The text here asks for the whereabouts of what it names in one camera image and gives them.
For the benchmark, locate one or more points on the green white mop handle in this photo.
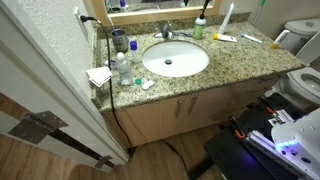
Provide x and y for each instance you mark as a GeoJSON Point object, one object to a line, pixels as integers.
{"type": "Point", "coordinates": [262, 3]}

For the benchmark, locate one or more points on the green soap pump bottle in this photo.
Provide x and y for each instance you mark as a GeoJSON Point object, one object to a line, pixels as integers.
{"type": "Point", "coordinates": [200, 22]}

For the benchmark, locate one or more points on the blue handle razor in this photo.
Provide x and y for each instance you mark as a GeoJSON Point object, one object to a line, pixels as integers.
{"type": "Point", "coordinates": [182, 34]}

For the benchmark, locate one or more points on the wood framed mirror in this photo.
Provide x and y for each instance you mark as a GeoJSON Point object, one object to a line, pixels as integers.
{"type": "Point", "coordinates": [98, 10]}

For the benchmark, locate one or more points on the grey metal cup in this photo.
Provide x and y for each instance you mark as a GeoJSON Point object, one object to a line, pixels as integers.
{"type": "Point", "coordinates": [120, 40]}

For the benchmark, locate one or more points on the clear plastic bottle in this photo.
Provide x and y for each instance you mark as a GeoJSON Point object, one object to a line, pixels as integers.
{"type": "Point", "coordinates": [124, 69]}

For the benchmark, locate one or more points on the tall white lotion tube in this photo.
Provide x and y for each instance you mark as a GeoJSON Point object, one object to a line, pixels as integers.
{"type": "Point", "coordinates": [226, 19]}

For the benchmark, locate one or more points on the small tube blue cap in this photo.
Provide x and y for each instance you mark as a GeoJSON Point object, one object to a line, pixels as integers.
{"type": "Point", "coordinates": [251, 38]}

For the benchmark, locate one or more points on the small white bottle blue cap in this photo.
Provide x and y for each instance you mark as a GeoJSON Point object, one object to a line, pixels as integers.
{"type": "Point", "coordinates": [134, 50]}

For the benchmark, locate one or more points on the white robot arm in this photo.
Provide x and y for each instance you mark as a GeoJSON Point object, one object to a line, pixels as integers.
{"type": "Point", "coordinates": [298, 142]}

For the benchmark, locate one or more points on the white door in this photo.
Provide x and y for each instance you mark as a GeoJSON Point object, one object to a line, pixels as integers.
{"type": "Point", "coordinates": [43, 64]}

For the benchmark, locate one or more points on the white tube yellow cap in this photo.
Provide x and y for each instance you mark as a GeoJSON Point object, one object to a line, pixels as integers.
{"type": "Point", "coordinates": [222, 37]}

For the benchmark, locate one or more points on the white toilet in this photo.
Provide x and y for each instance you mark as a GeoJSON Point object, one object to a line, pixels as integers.
{"type": "Point", "coordinates": [301, 86]}

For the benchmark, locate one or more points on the white oval sink basin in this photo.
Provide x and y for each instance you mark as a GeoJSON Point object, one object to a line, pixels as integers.
{"type": "Point", "coordinates": [175, 59]}

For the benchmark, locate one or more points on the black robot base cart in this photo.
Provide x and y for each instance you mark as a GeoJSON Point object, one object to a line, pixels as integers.
{"type": "Point", "coordinates": [245, 150]}

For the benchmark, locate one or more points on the wooden vanity cabinet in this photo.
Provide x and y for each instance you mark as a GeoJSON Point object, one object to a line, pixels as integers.
{"type": "Point", "coordinates": [173, 106]}

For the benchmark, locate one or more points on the chrome faucet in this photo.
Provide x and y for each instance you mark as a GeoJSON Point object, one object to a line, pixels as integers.
{"type": "Point", "coordinates": [165, 32]}

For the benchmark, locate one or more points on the white wall outlet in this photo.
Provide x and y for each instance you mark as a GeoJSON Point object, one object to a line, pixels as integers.
{"type": "Point", "coordinates": [77, 15]}

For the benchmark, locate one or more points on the upright tube yellow cap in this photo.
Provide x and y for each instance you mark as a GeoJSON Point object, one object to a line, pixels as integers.
{"type": "Point", "coordinates": [276, 44]}

